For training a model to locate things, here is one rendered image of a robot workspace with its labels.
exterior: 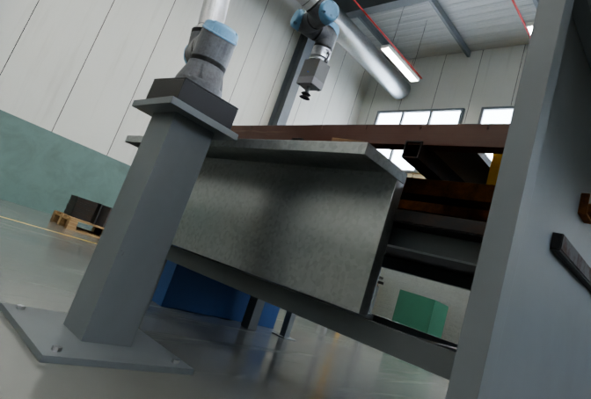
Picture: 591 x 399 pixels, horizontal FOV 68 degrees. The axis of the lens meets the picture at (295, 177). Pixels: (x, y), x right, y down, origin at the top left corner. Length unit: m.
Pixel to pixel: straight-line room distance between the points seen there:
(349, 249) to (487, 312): 0.56
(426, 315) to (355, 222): 4.09
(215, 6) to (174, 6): 8.13
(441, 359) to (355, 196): 0.45
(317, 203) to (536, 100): 0.71
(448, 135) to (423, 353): 0.54
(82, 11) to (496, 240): 8.55
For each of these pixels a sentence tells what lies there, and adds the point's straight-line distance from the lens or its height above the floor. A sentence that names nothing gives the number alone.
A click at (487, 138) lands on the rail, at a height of 0.79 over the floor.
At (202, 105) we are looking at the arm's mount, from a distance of 1.32.
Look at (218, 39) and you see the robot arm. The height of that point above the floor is 0.93.
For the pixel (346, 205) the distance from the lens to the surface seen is 1.21.
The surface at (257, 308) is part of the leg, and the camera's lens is 2.44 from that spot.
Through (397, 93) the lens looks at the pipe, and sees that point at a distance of 12.40.
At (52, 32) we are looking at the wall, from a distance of 8.68.
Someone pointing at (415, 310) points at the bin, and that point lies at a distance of 5.26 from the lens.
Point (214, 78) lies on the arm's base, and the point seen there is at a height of 0.81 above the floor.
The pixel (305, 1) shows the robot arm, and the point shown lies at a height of 1.22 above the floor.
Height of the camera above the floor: 0.34
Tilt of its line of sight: 12 degrees up
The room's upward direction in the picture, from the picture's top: 19 degrees clockwise
